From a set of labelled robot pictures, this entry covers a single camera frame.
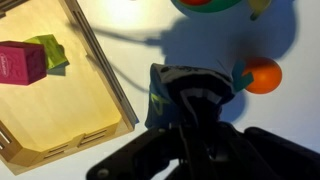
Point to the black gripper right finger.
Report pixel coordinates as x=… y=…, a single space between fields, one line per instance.
x=273 y=153

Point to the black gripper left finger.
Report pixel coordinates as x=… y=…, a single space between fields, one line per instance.
x=140 y=156

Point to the black white square print cube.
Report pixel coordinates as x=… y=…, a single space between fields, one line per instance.
x=186 y=90

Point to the light wooden tray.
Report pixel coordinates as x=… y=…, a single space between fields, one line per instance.
x=66 y=100

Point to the yellow-green cube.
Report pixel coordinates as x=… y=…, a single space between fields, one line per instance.
x=55 y=50

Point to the pink cube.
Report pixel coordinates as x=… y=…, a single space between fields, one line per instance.
x=20 y=63

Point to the orange ball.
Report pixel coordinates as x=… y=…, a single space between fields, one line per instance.
x=265 y=75

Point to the yellow toy banana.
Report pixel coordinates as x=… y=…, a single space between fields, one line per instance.
x=258 y=6

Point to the green plastic bowl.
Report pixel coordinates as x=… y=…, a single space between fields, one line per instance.
x=206 y=7

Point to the red toy apple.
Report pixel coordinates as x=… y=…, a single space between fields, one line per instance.
x=196 y=2

